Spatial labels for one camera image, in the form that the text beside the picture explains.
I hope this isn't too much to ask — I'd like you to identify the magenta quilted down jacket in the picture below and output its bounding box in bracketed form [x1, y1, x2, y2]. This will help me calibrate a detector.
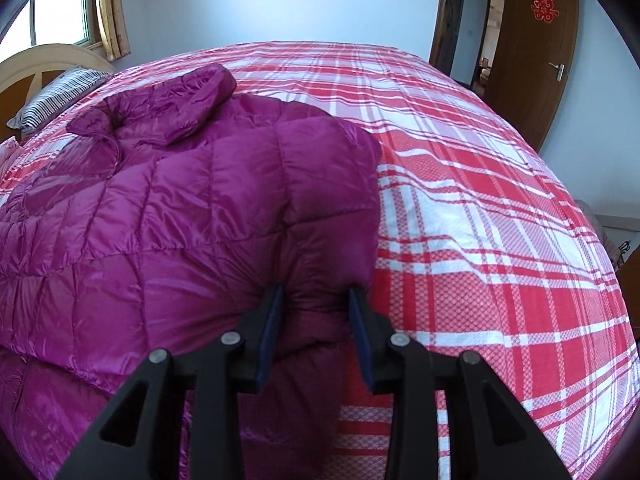
[1, 64, 382, 479]

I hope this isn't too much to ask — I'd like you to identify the red white plaid bed cover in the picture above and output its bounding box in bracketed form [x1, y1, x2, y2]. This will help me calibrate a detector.
[1, 42, 639, 479]

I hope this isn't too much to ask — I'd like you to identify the pink floral folded quilt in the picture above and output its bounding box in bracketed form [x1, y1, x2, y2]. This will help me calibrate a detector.
[0, 136, 23, 178]

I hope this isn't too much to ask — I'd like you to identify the striped pillow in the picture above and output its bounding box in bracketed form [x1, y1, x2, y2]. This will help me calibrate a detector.
[6, 66, 114, 136]

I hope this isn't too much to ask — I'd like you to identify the cream wooden headboard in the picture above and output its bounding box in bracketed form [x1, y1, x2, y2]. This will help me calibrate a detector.
[0, 44, 115, 141]

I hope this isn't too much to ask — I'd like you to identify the brown wooden door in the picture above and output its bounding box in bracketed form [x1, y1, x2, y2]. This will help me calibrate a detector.
[484, 0, 579, 151]

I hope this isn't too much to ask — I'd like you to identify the red double happiness decoration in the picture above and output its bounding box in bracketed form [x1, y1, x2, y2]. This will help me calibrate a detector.
[530, 0, 560, 24]

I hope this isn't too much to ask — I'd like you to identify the yellow curtain right panel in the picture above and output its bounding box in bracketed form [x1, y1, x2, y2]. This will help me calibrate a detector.
[96, 0, 131, 62]

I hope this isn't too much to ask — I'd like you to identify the silver door handle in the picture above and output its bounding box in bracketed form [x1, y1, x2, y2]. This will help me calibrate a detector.
[548, 62, 565, 81]

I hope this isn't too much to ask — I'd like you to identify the window with frame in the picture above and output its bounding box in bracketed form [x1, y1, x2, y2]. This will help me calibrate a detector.
[1, 0, 100, 61]

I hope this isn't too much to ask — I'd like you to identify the dark door frame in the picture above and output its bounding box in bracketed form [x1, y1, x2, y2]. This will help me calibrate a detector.
[428, 0, 507, 86]

